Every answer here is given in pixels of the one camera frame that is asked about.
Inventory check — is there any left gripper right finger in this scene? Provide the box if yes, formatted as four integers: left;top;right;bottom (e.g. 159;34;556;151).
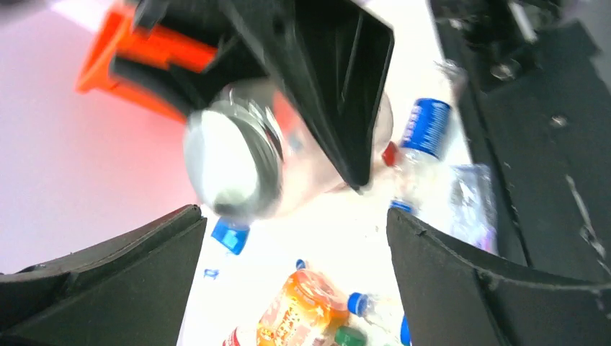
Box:
386;208;610;345

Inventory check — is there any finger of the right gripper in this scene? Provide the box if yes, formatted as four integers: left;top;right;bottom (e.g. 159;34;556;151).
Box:
224;0;394;189
110;37;267;117

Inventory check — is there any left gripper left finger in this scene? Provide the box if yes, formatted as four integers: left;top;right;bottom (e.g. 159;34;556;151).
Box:
1;205;206;345

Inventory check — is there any clear bottle red cap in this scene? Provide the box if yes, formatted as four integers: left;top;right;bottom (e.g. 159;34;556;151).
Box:
381;141;398;167

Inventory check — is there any pepsi bottle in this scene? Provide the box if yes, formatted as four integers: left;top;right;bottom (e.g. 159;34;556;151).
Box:
391;60;467;214
347;292;409;337

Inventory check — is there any orange plastic bin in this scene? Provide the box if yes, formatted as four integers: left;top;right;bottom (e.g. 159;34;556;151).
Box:
76;1;217;122

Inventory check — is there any crushed Ganten water bottle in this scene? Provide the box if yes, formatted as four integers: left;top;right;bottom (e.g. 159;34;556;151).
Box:
450;164;499;256

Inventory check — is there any coffee bottle green cap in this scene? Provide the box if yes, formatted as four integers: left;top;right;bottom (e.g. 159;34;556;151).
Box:
312;326;367;346

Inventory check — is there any red cap water bottle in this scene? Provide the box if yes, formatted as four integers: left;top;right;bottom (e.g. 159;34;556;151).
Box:
222;327;257;346

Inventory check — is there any crushed blue label bottle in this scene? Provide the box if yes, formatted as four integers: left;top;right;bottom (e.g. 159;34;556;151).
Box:
202;218;250;280

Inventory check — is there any large orange crushed bottle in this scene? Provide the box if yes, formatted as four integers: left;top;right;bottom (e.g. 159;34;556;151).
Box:
256;269;349;346

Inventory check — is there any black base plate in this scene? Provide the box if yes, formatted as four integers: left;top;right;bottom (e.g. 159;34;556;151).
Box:
430;1;610;283

